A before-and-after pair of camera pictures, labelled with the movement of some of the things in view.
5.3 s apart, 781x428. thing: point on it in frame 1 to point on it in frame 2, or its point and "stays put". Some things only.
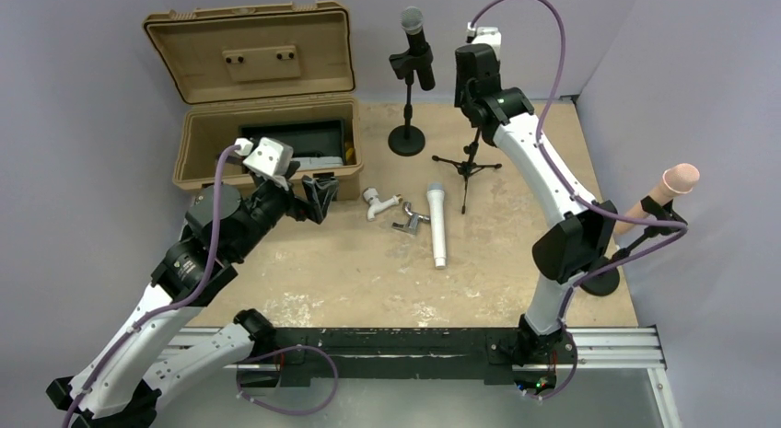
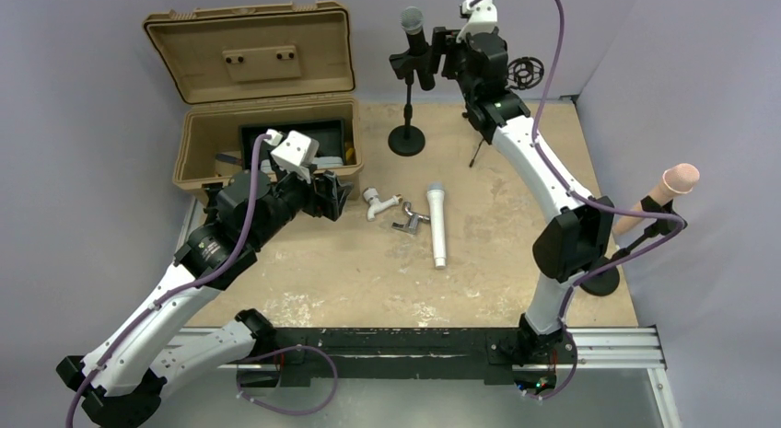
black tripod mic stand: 467,167 to 523,73
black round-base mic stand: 408,140 stays put
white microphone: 436,192 stays put
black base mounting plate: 493,353 stays put
